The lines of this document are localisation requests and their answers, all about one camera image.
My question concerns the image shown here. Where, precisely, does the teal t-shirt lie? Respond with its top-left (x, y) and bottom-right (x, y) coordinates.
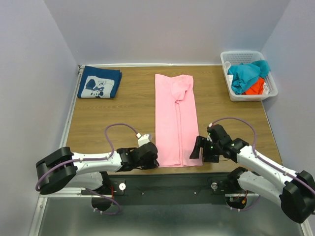
top-left (229, 60), bottom-right (270, 95)

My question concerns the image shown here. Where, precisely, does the aluminium frame rail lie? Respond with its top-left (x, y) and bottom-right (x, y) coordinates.
top-left (28, 65), bottom-right (83, 236)

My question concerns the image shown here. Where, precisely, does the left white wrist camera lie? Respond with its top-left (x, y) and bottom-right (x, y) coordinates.
top-left (136, 133), bottom-right (152, 147)

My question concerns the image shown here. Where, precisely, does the pink t-shirt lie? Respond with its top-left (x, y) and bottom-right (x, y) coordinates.
top-left (155, 74), bottom-right (203, 167)

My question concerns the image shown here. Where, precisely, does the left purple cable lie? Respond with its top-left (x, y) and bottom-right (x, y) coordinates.
top-left (35, 123), bottom-right (140, 192)

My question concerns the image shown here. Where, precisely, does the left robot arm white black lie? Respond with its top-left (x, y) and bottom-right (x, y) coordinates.
top-left (35, 142), bottom-right (158, 195)

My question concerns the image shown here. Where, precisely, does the purple cable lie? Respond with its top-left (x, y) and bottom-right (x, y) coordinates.
top-left (209, 117), bottom-right (315, 214)
top-left (35, 123), bottom-right (140, 192)

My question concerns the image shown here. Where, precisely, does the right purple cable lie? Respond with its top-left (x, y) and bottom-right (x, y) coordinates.
top-left (209, 117), bottom-right (315, 214)

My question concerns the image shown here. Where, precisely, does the white garment in basket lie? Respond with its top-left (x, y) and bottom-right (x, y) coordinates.
top-left (223, 61), bottom-right (233, 86)

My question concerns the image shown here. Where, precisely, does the folded blue printed t-shirt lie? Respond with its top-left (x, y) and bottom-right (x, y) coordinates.
top-left (77, 66), bottom-right (122, 99)

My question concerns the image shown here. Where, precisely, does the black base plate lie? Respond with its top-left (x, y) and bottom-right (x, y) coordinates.
top-left (81, 172), bottom-right (249, 212)

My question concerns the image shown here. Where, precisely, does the orange t-shirt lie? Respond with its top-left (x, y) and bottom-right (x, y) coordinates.
top-left (242, 77), bottom-right (265, 95)

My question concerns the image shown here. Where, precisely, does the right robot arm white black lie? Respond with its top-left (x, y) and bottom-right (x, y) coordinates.
top-left (189, 124), bottom-right (315, 224)

